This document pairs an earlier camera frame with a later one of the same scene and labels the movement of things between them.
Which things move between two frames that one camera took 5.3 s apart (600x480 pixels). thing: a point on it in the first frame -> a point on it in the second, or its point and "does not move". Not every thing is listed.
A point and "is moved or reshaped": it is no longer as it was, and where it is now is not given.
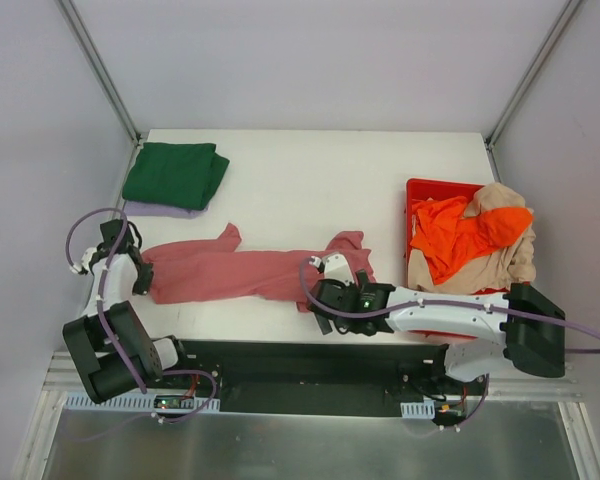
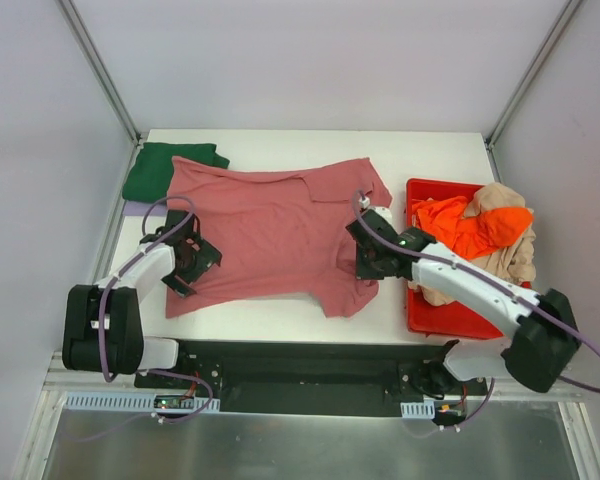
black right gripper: x=325 y=307 -> x=366 y=257
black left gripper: x=143 y=279 -> x=200 y=261
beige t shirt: x=501 y=270 does not move
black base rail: x=321 y=378 does not move
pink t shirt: x=221 y=272 is moved or reshaped
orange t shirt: x=447 y=237 does not move
